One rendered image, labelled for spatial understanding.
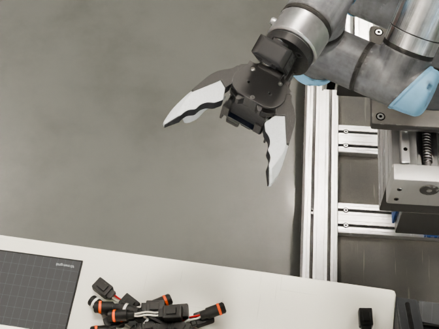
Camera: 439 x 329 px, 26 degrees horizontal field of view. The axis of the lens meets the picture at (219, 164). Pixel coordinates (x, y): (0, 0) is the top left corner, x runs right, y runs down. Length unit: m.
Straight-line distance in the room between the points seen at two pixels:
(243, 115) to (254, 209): 1.55
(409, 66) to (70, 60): 1.89
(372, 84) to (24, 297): 0.67
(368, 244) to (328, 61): 1.20
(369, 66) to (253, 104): 0.23
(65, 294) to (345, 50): 0.62
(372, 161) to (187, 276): 1.14
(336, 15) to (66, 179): 1.68
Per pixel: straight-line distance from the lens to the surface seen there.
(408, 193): 1.75
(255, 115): 1.22
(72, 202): 2.82
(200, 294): 1.59
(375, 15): 1.63
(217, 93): 1.19
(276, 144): 1.17
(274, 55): 1.14
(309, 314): 1.58
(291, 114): 1.19
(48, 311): 1.60
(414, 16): 1.34
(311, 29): 1.26
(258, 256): 2.70
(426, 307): 1.65
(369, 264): 2.49
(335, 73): 1.37
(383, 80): 1.35
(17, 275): 1.64
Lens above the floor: 2.44
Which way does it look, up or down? 59 degrees down
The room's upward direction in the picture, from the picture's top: straight up
